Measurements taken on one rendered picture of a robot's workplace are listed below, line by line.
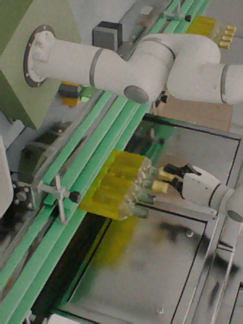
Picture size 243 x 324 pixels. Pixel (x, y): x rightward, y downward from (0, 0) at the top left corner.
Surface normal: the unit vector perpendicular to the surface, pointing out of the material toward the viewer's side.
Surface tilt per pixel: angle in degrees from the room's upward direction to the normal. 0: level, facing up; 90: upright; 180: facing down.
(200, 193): 106
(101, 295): 90
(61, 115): 90
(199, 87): 99
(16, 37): 2
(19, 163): 90
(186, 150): 90
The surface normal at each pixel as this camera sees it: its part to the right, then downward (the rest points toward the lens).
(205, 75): -0.43, -0.21
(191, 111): 0.01, -0.74
